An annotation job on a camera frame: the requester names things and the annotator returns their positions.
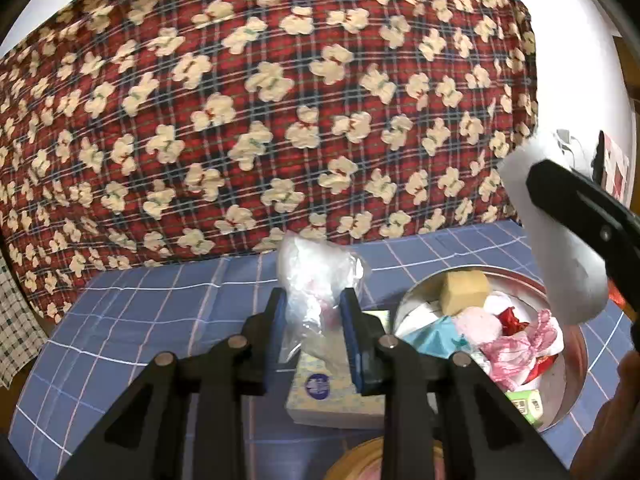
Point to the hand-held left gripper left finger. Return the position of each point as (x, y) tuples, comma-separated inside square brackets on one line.
[(277, 330)]

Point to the white wall socket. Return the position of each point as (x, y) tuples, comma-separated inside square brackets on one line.
[(565, 136)]

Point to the yellow sponge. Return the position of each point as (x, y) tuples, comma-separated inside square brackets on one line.
[(462, 290)]

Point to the white paper packet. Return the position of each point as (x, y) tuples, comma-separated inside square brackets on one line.
[(422, 316)]

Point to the pink fluffy ball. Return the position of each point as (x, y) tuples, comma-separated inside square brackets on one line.
[(477, 325)]

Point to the pink gingham cloth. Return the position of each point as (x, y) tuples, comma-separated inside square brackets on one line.
[(515, 350)]

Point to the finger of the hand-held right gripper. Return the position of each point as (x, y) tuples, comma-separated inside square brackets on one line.
[(575, 200), (599, 157)]

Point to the clear bag with pink plush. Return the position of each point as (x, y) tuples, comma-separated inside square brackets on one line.
[(310, 280)]

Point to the red plaid bear-print blanket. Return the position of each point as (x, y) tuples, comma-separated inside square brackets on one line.
[(250, 110)]

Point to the green tissue packet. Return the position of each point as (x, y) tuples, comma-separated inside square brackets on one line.
[(527, 402)]

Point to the white tissue box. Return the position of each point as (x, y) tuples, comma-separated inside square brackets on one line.
[(320, 390)]

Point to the white foam sponge block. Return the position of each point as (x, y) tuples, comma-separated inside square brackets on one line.
[(555, 250)]

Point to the patterned wall hanging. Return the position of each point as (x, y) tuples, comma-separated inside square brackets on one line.
[(617, 170)]

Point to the round metal tin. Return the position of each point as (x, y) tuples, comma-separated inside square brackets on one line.
[(565, 385)]

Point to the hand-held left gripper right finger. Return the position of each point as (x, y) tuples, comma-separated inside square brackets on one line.
[(352, 340)]

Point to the blue checked tablecloth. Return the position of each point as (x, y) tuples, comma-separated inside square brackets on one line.
[(150, 320)]

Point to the white checked hanging cloth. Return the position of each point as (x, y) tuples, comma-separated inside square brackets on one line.
[(15, 330)]

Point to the teal cloth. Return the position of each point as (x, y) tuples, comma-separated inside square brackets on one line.
[(435, 337)]

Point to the round tin lid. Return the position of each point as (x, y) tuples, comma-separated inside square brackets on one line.
[(365, 460)]

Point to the person's right forearm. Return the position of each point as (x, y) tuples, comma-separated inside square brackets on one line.
[(610, 435)]

